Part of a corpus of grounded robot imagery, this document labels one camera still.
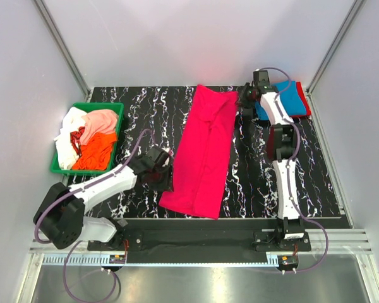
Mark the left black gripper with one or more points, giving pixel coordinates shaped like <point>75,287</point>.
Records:
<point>167,184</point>

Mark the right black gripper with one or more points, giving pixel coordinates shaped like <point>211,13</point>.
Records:
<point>243,103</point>

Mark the magenta t shirt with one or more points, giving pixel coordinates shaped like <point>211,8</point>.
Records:
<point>202,157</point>

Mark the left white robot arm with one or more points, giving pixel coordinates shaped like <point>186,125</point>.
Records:
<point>62,219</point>

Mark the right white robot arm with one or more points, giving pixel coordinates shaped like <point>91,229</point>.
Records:
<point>282,149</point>

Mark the folded blue t shirt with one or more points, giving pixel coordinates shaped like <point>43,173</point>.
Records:
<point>290,100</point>

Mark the orange t shirt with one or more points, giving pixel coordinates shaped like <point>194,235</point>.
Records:
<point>96,154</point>

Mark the folded red t shirt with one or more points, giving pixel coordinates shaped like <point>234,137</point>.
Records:
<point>307,110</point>

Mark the green plastic bin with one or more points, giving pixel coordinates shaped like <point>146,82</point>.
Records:
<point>118,108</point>

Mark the light pink t shirt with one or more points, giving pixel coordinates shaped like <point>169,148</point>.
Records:
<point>98,121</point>

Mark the dark red patterned garment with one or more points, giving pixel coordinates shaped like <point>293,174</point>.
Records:
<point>75,139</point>

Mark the white t shirt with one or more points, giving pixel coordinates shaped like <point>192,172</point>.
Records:
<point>66,156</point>

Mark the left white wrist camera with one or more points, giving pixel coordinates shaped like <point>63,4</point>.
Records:
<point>168,156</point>

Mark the aluminium frame rail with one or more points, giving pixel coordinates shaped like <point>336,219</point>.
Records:
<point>140,239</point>

